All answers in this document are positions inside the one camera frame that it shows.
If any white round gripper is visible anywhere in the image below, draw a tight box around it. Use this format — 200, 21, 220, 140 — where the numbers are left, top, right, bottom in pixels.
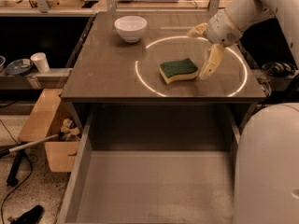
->
187, 9, 243, 80

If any green and yellow sponge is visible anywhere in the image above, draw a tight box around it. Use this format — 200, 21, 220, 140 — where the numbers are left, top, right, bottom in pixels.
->
159, 58, 198, 84

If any grey cabinet with dark top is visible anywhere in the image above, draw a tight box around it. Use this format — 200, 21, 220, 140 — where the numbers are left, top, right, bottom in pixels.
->
62, 11, 265, 105

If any open grey top drawer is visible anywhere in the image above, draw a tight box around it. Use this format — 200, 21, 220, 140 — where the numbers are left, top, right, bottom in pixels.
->
57, 104, 239, 224

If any white ceramic bowl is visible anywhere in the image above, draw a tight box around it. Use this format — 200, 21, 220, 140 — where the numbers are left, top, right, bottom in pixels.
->
114, 16, 148, 43

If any low side shelf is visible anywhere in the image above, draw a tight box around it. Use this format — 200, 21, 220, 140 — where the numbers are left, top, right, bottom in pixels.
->
0, 68, 72, 90

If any crumpled paper in box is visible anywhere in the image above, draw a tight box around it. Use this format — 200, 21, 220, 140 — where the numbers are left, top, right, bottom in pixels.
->
60, 119, 80, 142

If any white paper cup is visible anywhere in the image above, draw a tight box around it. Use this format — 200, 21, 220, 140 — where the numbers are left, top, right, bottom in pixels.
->
31, 52, 50, 73

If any cardboard box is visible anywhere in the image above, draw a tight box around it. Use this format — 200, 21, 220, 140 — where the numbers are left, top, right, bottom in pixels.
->
18, 89, 80, 172

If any dark blue plate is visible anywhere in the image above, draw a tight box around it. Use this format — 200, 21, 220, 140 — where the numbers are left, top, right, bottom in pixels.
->
6, 59, 33, 76

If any grey metal rod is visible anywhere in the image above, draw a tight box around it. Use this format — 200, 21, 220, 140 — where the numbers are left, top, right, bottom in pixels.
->
0, 133, 64, 158

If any black tripod stand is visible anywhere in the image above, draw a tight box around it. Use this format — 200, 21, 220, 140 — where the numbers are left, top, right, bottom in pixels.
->
7, 150, 24, 187

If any black object on floor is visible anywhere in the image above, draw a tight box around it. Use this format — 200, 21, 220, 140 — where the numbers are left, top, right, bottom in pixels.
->
10, 205, 44, 224

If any coiled black cable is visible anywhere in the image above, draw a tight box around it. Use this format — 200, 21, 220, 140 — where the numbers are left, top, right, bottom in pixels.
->
261, 61, 297, 78

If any black floor cable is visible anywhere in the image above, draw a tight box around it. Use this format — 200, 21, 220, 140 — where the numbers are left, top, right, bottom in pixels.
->
0, 119, 35, 224

